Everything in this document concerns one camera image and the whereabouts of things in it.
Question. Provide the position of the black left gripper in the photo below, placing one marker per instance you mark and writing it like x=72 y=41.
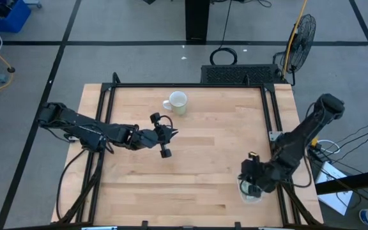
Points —
x=160 y=135

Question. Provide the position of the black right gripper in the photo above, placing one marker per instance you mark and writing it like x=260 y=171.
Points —
x=267 y=177

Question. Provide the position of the green white sweetener packet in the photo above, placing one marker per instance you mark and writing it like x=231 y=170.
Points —
x=251 y=200

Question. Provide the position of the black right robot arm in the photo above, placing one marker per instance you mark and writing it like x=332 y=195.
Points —
x=308 y=127

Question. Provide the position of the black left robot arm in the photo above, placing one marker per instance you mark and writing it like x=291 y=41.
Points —
x=85 y=127

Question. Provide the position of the pale yellow ceramic mug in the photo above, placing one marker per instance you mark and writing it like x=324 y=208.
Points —
x=178 y=101

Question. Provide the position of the black perforated computer case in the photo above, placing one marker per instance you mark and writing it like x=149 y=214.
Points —
x=238 y=74

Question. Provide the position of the white cardboard box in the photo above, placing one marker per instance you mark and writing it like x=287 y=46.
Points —
x=337 y=199

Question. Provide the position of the black metal beam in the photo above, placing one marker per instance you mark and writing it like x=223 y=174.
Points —
x=356 y=180

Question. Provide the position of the black upright column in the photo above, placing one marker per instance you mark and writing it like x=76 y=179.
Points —
x=197 y=19

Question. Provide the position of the black floor fan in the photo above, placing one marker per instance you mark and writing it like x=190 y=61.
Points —
x=302 y=41

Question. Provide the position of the blue plastic bin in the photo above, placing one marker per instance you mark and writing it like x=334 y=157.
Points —
x=8 y=19

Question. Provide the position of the black aluminium table frame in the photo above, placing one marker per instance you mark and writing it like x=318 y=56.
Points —
x=187 y=85

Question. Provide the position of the silver metal bracket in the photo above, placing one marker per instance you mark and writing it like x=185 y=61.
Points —
x=274 y=135

